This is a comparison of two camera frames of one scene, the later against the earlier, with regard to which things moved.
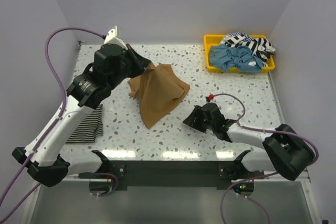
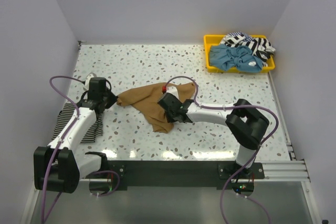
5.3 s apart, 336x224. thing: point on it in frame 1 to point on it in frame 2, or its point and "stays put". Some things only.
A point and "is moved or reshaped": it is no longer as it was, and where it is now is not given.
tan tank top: (159, 90) is moved or reshaped
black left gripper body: (132, 67) to (109, 98)
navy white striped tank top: (260, 47) stays put
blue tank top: (240, 58) stays put
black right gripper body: (200, 122) to (169, 116)
